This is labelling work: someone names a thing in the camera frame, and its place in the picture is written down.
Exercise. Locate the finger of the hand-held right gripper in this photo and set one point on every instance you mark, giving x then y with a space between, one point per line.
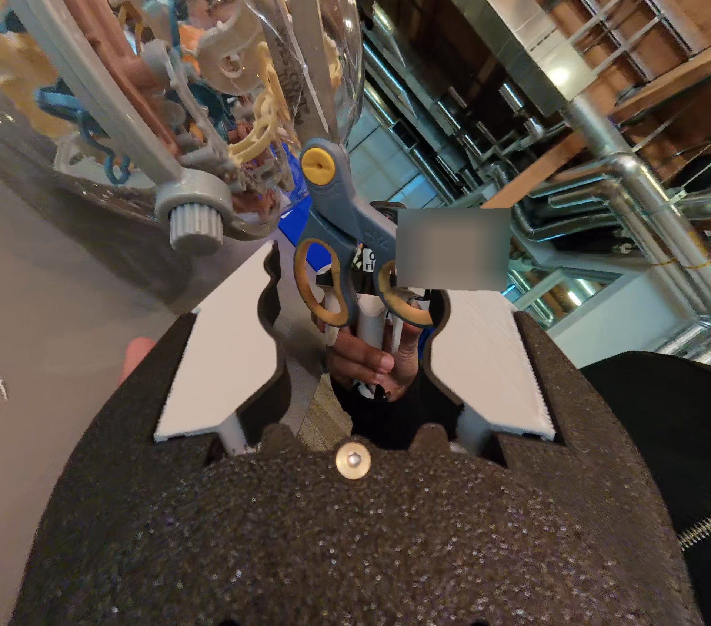
332 312
397 326

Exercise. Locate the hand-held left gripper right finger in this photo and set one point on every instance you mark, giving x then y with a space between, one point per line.
489 359

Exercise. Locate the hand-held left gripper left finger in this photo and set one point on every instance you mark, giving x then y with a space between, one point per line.
222 359

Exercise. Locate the person's right hand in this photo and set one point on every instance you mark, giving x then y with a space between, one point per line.
361 362

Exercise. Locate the blue plastic bin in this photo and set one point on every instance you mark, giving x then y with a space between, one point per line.
291 232

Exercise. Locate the person's black jacket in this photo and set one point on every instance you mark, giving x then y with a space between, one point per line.
655 443

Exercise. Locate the cluster of silver ceiling pipes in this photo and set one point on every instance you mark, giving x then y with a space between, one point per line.
611 182

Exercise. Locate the clear maze puzzle ball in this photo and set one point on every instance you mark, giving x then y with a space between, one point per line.
111 54

